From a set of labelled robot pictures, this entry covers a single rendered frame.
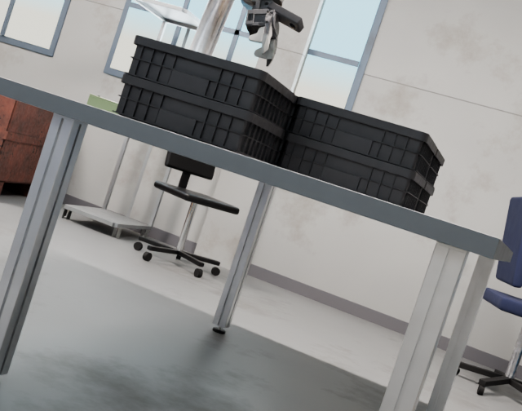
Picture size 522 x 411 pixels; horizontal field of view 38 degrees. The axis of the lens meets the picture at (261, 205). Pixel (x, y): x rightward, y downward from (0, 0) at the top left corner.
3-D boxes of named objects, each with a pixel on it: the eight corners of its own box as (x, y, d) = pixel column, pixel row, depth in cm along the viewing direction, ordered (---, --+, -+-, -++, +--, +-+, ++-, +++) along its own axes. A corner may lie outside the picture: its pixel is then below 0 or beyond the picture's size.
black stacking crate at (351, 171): (272, 170, 221) (285, 130, 221) (298, 179, 249) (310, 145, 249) (402, 212, 209) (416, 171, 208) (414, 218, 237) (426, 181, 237)
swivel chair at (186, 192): (230, 279, 474) (273, 147, 471) (190, 279, 422) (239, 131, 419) (157, 249, 495) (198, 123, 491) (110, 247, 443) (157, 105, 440)
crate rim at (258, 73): (130, 41, 204) (133, 33, 204) (176, 68, 233) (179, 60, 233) (263, 80, 192) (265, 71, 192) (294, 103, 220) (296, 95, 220)
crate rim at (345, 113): (294, 103, 220) (297, 95, 220) (318, 121, 249) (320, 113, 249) (426, 141, 208) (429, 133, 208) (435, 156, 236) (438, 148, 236)
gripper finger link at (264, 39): (246, 54, 207) (252, 33, 212) (267, 54, 205) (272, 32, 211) (244, 45, 204) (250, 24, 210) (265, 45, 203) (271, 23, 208)
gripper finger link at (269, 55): (254, 71, 214) (256, 41, 216) (273, 70, 213) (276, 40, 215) (250, 66, 211) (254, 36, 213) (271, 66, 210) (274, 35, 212)
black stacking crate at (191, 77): (120, 76, 205) (133, 36, 204) (166, 98, 233) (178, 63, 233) (250, 115, 192) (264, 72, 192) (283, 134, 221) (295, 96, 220)
